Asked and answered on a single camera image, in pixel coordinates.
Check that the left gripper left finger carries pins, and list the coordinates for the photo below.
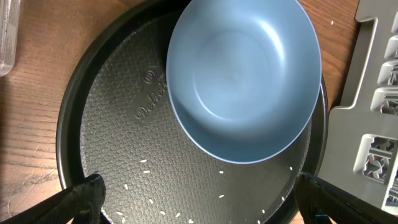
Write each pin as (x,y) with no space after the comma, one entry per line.
(77,204)

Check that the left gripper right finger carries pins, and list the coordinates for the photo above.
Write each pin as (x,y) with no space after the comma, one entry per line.
(321,202)

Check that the dark blue plate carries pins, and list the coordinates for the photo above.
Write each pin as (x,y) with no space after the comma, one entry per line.
(244,76)

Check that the grey dishwasher rack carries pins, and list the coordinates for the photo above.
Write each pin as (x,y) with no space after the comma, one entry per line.
(361,149)

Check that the round black serving tray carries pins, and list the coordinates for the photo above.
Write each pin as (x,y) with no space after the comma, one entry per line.
(116,121)

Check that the clear plastic bin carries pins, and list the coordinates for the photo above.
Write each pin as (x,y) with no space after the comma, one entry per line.
(10,11)

